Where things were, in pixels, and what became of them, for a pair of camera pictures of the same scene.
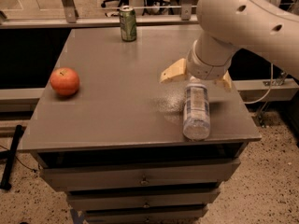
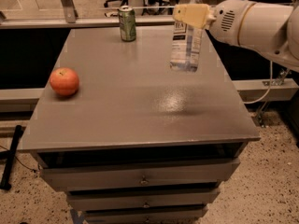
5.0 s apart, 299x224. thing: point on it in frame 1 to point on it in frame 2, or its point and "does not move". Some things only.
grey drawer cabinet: [117, 144] does not move
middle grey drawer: [142, 200] does not move
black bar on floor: [9, 156] does not move
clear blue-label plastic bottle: [196, 119] to [188, 40]
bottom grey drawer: [146, 216] does not move
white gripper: [206, 68] to [226, 21]
